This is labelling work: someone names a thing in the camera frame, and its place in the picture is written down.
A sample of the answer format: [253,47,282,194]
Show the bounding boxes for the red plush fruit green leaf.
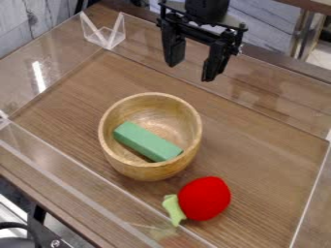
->
[162,176,231,227]

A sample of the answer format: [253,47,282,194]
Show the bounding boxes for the clear acrylic corner bracket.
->
[79,12,126,50]

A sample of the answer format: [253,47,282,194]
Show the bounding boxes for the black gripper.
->
[158,0,249,81]

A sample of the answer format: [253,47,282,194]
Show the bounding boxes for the green rectangular block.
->
[113,122,185,162]

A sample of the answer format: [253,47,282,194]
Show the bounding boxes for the metal table leg background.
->
[290,10,326,61]

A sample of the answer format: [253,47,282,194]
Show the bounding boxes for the black table frame bracket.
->
[27,203,73,248]

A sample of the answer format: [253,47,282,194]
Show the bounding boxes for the black cable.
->
[0,221,34,240]

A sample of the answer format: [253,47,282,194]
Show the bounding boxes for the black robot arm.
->
[157,0,249,81]

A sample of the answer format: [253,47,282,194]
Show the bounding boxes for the wooden bowl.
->
[99,92,203,181]

